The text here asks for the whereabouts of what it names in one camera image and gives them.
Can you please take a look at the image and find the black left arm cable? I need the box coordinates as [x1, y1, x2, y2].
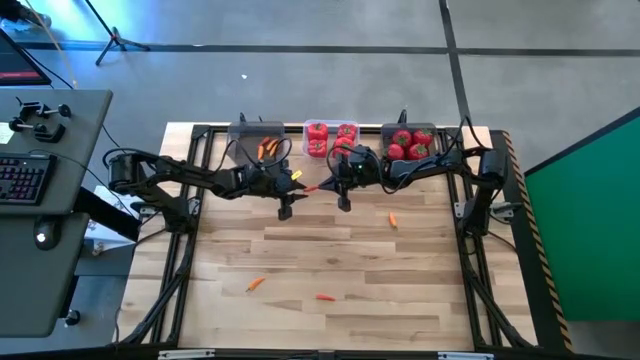
[102, 137, 294, 174]

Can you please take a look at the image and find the grey plastic basket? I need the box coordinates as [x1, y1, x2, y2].
[379, 122, 442, 169]
[227, 120, 286, 165]

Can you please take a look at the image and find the black tripod stand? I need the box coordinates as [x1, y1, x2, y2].
[82, 0, 151, 67]

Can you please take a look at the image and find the black aluminium table frame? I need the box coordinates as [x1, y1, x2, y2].
[117, 123, 539, 351]

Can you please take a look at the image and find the black desk clamp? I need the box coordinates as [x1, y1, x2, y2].
[14, 97, 73, 120]
[8, 118, 67, 145]

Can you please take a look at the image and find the clear plastic basket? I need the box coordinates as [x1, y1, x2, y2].
[301, 118, 361, 161]

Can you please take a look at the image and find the black base board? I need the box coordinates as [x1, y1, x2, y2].
[492, 129, 571, 354]

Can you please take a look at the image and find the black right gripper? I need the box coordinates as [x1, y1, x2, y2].
[318, 145, 390, 213]

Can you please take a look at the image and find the white box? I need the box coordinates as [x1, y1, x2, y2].
[82, 184, 144, 256]

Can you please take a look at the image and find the black computer mouse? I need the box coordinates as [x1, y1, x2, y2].
[33, 219, 62, 251]

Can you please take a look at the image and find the grey desk top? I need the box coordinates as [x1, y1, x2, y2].
[0, 212, 92, 339]
[0, 88, 114, 217]

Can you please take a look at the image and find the black desk support bar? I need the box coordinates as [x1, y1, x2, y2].
[73, 185, 142, 242]

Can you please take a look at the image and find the black computer monitor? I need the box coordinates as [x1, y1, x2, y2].
[0, 28, 52, 87]

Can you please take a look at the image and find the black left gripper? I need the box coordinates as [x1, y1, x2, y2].
[245, 167, 309, 222]

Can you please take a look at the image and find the black keyboard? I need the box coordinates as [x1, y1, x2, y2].
[0, 152, 58, 207]

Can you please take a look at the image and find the yellow black hazard tape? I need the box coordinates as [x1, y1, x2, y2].
[501, 129, 575, 354]

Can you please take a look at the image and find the green panel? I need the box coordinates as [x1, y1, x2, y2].
[523, 105, 640, 323]

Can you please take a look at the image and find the silver hinge plate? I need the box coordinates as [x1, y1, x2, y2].
[437, 351, 495, 360]
[157, 348, 216, 360]

